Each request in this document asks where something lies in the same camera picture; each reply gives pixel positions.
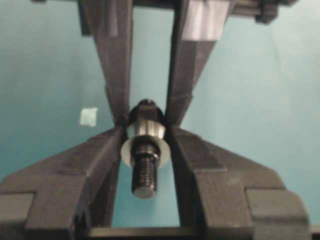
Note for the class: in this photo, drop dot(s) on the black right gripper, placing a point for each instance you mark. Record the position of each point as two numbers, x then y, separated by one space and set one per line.
197 26

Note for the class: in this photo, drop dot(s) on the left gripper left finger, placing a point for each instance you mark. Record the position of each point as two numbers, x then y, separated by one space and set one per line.
53 198

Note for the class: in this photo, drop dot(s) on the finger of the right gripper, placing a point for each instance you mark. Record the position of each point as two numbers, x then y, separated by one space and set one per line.
111 24

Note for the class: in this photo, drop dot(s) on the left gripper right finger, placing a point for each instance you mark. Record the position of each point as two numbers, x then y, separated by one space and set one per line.
230 197

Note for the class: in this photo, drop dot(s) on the dark metal threaded shaft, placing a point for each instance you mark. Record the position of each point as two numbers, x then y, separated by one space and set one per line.
145 132

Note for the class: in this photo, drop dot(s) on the pale tape piece centre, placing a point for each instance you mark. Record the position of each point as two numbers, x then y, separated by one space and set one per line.
88 117

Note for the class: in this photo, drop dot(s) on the teal table cloth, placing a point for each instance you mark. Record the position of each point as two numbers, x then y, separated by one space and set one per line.
258 96

